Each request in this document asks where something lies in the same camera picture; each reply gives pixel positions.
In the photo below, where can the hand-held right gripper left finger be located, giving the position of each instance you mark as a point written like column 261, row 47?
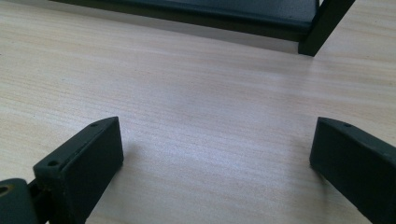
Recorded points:
column 81, row 165

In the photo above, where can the black metal shelf rack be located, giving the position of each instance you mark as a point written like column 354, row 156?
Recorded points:
column 274, row 15

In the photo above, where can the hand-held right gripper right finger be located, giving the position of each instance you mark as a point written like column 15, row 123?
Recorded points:
column 355, row 161

